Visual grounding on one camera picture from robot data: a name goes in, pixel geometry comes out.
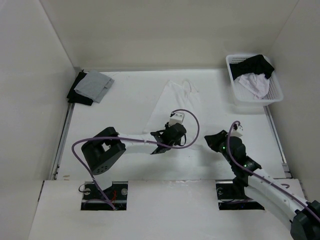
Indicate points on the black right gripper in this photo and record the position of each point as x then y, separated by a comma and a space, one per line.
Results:
213, 140

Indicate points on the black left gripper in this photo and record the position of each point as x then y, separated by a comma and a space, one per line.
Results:
167, 127

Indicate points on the white tank top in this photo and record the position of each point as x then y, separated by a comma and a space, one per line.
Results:
179, 96

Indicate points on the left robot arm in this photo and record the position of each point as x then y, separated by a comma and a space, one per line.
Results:
108, 146

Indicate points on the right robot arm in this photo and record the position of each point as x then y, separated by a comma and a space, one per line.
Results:
300, 216

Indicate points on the folded grey tank top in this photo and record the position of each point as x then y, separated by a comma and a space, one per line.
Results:
94, 86

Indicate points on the folded black tank top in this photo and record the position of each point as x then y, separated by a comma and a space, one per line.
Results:
74, 97

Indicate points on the pale pink garment in basket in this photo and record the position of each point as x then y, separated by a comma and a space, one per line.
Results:
257, 84

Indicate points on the white plastic laundry basket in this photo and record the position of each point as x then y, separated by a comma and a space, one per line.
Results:
243, 97

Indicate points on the black garment in basket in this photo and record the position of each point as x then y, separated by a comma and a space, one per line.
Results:
253, 65

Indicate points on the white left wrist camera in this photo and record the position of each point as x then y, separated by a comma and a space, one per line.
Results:
176, 118

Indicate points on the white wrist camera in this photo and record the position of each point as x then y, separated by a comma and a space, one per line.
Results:
176, 118
237, 131

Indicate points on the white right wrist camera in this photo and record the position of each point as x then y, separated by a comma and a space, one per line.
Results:
237, 131

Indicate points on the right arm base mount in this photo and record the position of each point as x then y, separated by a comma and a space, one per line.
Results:
232, 198

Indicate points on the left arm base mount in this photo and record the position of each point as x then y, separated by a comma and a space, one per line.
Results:
93, 200

